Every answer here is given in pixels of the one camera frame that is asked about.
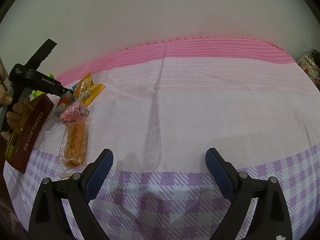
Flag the grey seaweed snack packet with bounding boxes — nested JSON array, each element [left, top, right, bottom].
[[54, 90, 75, 119]]

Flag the pink cake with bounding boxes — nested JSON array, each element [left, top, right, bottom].
[[60, 100, 89, 124]]

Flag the person left hand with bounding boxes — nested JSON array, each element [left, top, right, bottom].
[[1, 81, 31, 129]]

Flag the green tissue pack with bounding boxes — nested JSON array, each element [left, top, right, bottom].
[[31, 73, 54, 98]]

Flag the orange crispy bar packet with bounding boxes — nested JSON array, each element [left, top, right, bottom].
[[57, 118, 91, 178]]

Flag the gold metal tin box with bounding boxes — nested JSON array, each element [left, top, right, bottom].
[[4, 94, 54, 173]]

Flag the yellow snack packet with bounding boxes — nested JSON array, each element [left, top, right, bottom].
[[73, 72, 105, 107]]

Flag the pink purple checked tablecloth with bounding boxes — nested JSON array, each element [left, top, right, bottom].
[[3, 36, 320, 240]]

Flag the cluttered shelf items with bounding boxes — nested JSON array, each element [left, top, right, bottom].
[[296, 49, 320, 89]]

